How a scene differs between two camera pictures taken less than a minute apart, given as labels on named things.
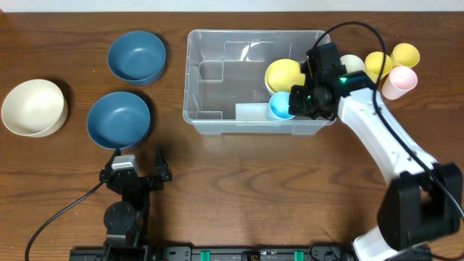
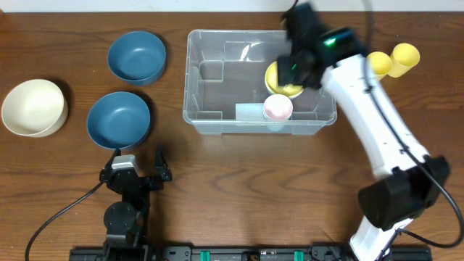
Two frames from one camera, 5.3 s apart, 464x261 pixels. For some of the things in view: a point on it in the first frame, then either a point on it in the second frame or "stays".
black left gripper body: x=141 y=197 stays
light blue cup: x=279 y=106 → x=275 y=127
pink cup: x=402 y=80 → x=278 y=107
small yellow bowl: x=280 y=75 stays
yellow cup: x=373 y=63 stays
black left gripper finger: x=161 y=164 stays
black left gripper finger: x=105 y=170 stays
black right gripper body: x=309 y=101 → x=296 y=71
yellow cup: x=404 y=55 stays
